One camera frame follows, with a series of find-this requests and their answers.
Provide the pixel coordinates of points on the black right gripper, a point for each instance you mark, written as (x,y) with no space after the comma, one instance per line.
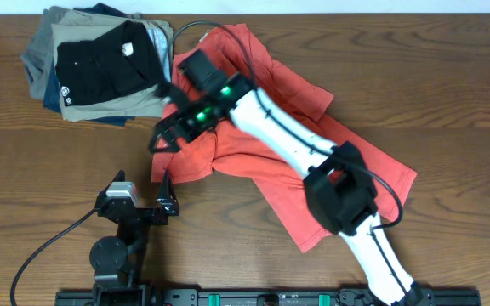
(186,126)

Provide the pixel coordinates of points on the grey folded garment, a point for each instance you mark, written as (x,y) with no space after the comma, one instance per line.
(39,54)

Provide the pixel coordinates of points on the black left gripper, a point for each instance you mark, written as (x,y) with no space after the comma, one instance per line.
(168,202)

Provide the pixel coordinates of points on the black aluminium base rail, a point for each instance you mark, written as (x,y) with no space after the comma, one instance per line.
(193,297)

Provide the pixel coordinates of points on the navy folded garment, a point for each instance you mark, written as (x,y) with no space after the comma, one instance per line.
(51,88)

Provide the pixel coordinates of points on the khaki folded garment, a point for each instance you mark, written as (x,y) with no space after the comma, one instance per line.
(78,26)

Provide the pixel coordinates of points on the light blue folded garment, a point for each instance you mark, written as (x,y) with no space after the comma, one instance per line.
(161,36)

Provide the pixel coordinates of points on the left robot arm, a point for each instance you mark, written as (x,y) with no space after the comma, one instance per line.
(117,259)

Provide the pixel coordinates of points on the black folded polo shirt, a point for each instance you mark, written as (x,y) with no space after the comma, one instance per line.
(120,62)

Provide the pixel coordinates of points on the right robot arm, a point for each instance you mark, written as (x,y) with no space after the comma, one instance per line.
(340,190)

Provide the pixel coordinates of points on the red soccer t-shirt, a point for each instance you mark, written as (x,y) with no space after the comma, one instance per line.
(230,151)

